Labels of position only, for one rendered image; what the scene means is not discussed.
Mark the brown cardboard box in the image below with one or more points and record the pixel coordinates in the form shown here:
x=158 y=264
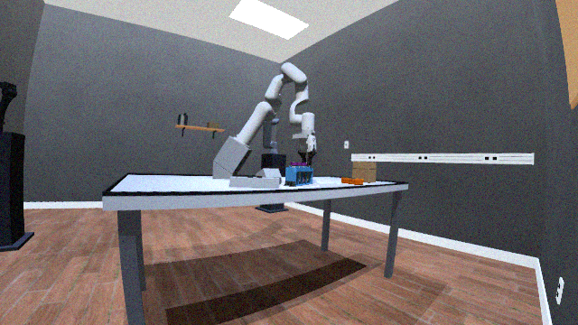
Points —
x=362 y=170

